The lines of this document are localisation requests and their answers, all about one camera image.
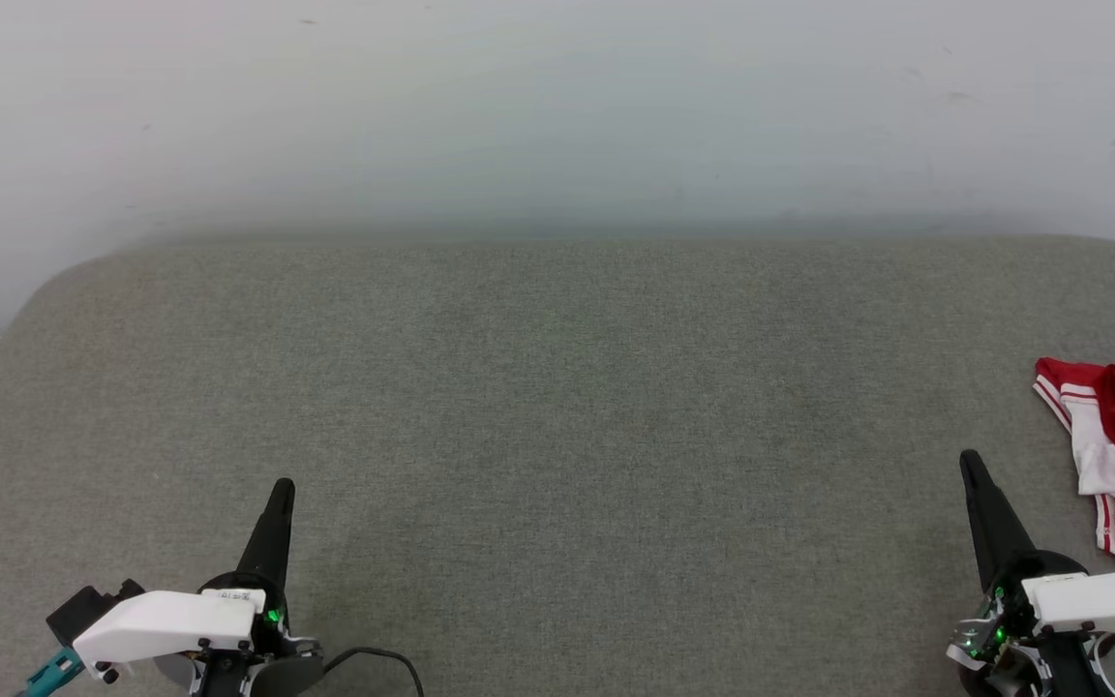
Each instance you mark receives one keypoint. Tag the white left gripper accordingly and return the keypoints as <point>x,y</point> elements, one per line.
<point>165,620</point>

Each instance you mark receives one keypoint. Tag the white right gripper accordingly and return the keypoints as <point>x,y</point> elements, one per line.
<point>1099,605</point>

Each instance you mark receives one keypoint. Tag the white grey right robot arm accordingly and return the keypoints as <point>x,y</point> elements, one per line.
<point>1075,668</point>

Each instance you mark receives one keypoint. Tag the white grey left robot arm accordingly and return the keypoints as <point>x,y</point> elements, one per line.
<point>286,680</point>

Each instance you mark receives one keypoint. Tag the grey fabric sofa seat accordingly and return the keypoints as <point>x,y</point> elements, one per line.
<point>557,436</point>

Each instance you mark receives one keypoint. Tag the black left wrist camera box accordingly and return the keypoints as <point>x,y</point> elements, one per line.
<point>83,610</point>

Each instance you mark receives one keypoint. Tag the teal left camera connector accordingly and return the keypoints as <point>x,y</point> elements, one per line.
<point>52,675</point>

